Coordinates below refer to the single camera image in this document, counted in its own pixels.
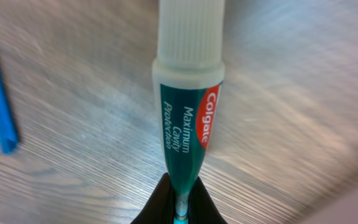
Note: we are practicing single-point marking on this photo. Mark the green white toothpaste tube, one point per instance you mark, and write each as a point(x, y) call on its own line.
point(188, 75)

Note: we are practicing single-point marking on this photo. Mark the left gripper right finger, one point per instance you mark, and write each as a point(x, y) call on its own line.
point(202, 209)

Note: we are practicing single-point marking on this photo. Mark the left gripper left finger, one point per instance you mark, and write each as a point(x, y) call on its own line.
point(160, 207)

